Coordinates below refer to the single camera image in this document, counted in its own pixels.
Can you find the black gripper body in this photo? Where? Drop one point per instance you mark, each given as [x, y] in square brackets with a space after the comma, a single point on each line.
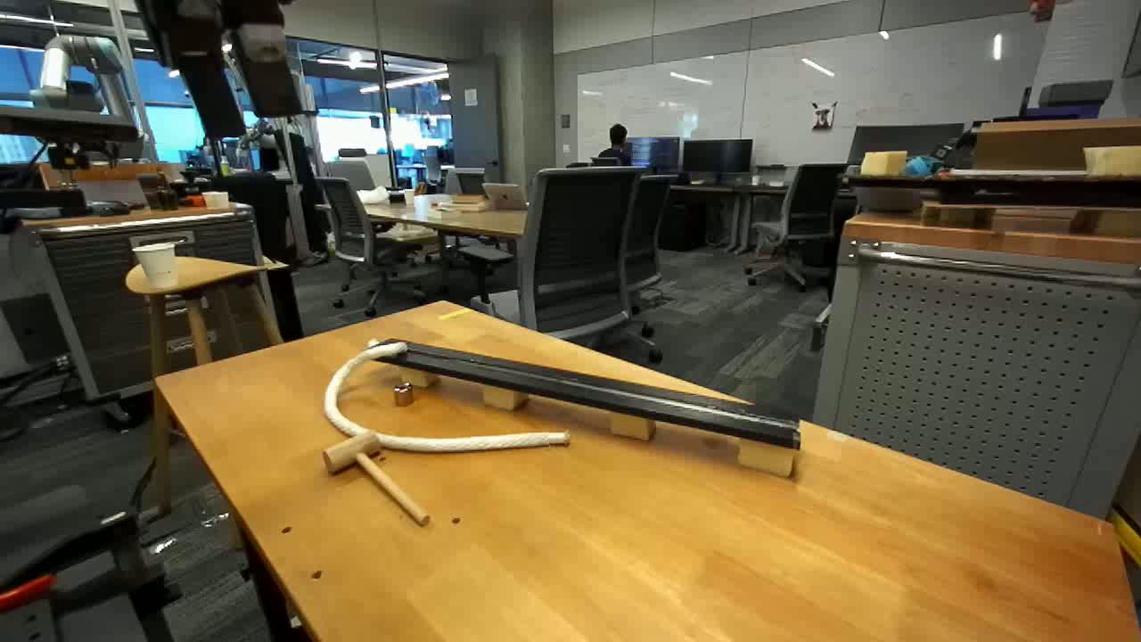
[207, 21]

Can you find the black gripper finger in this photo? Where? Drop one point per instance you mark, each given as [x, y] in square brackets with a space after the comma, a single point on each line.
[214, 92]
[274, 76]

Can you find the white paper cup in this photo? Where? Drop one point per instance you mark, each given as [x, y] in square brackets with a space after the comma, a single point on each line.
[155, 265]

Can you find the round wooden stool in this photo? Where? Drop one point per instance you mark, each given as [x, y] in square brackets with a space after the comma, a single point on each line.
[202, 275]

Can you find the grey rolling cabinet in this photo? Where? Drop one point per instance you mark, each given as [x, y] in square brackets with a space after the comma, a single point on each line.
[107, 298]

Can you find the long wooden office table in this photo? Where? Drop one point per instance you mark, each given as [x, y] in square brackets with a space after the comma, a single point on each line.
[458, 218]

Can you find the small metal cylinder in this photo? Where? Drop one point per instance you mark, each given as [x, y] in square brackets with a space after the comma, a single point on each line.
[405, 394]

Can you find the seated person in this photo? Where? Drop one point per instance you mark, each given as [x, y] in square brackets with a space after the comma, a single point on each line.
[613, 148]

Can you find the large grey office chair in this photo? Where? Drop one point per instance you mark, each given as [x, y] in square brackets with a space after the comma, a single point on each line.
[574, 249]

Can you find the small wooden mallet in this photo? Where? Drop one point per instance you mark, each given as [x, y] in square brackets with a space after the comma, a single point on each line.
[351, 451]

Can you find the dark computer monitor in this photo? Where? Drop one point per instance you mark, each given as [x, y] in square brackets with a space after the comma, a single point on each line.
[657, 153]
[718, 159]

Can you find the small wooden support block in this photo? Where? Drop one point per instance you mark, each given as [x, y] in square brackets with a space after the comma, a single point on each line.
[632, 425]
[769, 459]
[505, 398]

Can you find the dark office chair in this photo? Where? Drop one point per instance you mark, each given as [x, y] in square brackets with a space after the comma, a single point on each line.
[652, 237]
[806, 206]

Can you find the pale yellow foam block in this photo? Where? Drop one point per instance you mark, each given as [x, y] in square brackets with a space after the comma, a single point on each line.
[883, 162]
[1113, 162]

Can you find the stacked wooden planks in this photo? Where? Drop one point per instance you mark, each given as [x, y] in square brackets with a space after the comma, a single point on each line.
[1012, 218]

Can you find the grey perforated metal cabinet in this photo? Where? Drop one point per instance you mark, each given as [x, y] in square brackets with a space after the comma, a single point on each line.
[985, 369]

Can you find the brown wooden box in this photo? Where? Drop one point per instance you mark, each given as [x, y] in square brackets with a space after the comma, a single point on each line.
[1047, 145]

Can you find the yellow strip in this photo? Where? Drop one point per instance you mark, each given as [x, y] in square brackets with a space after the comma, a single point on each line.
[1127, 535]

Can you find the long black rail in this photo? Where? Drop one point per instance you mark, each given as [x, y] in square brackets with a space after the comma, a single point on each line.
[593, 388]

